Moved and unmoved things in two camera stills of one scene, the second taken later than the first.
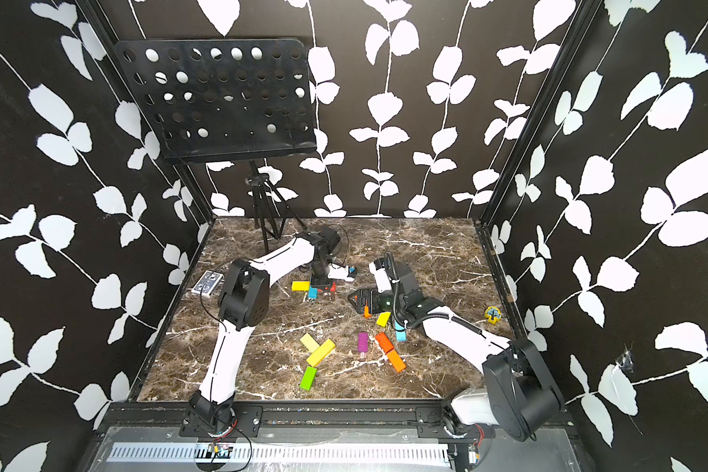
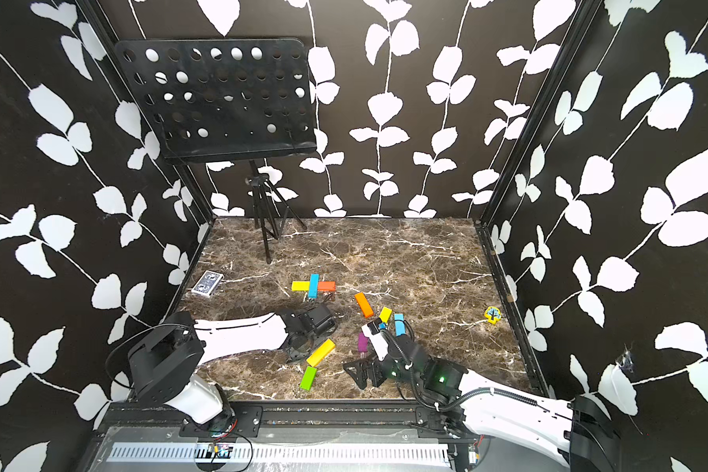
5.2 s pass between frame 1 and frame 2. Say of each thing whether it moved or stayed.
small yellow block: stayed
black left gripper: moved
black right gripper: moved
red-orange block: stayed
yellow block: stayed
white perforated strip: stayed
